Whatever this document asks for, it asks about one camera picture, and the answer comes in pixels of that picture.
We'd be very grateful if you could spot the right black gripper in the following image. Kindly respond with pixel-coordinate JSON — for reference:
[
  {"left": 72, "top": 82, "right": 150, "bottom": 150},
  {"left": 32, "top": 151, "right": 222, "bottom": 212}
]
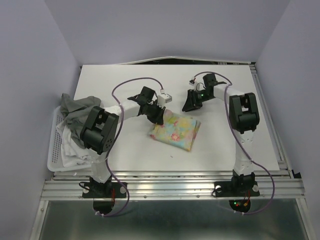
[{"left": 182, "top": 89, "right": 213, "bottom": 112}]

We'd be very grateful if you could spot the floral pastel skirt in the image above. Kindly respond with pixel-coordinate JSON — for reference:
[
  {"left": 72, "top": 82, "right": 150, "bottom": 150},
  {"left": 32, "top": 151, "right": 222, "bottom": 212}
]
[{"left": 148, "top": 109, "right": 201, "bottom": 152}]

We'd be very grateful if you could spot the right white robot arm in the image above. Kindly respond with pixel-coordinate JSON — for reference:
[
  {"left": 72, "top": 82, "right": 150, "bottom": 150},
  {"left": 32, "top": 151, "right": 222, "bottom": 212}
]
[{"left": 182, "top": 71, "right": 260, "bottom": 198}]

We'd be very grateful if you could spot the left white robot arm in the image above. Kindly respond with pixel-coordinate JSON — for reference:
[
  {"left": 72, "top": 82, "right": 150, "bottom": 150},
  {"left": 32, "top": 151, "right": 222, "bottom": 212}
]
[{"left": 79, "top": 86, "right": 172, "bottom": 199}]

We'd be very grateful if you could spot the grey skirt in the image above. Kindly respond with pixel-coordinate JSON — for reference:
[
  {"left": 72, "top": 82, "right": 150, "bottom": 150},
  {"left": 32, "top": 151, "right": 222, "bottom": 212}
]
[{"left": 60, "top": 93, "right": 102, "bottom": 149}]

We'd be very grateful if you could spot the white skirt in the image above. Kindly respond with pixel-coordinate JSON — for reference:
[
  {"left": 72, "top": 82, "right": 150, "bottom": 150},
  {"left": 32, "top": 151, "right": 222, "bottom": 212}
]
[{"left": 56, "top": 122, "right": 90, "bottom": 168}]

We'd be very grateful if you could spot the white plastic laundry basket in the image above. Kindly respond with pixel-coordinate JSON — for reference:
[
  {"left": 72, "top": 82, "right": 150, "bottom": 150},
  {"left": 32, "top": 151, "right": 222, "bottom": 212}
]
[{"left": 47, "top": 106, "right": 91, "bottom": 172}]

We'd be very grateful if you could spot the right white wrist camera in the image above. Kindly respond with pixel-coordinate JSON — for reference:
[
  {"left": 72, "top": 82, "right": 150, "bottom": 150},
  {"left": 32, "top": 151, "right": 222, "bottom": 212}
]
[{"left": 189, "top": 77, "right": 206, "bottom": 91}]

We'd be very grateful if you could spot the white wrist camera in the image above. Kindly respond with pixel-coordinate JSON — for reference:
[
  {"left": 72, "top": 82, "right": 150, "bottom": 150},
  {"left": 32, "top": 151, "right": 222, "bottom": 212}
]
[
  {"left": 157, "top": 93, "right": 172, "bottom": 107},
  {"left": 189, "top": 77, "right": 206, "bottom": 91}
]

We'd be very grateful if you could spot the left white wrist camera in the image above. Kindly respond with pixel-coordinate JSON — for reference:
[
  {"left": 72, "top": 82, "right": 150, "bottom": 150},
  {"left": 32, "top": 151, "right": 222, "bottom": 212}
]
[{"left": 157, "top": 93, "right": 172, "bottom": 107}]

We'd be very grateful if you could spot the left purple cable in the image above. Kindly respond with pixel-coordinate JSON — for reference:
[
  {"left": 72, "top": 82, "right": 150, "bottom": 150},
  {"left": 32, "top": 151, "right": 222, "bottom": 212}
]
[{"left": 94, "top": 77, "right": 165, "bottom": 218}]

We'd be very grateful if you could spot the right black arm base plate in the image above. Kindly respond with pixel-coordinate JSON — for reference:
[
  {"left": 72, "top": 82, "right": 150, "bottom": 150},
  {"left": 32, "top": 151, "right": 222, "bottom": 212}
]
[{"left": 211, "top": 181, "right": 260, "bottom": 198}]

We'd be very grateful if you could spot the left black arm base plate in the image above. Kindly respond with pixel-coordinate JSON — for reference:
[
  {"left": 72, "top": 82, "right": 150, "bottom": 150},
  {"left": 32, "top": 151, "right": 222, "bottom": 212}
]
[{"left": 79, "top": 181, "right": 127, "bottom": 199}]

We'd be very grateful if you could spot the aluminium frame rail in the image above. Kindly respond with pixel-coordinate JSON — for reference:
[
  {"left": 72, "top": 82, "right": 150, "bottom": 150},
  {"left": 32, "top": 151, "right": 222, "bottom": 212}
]
[{"left": 30, "top": 168, "right": 317, "bottom": 240}]

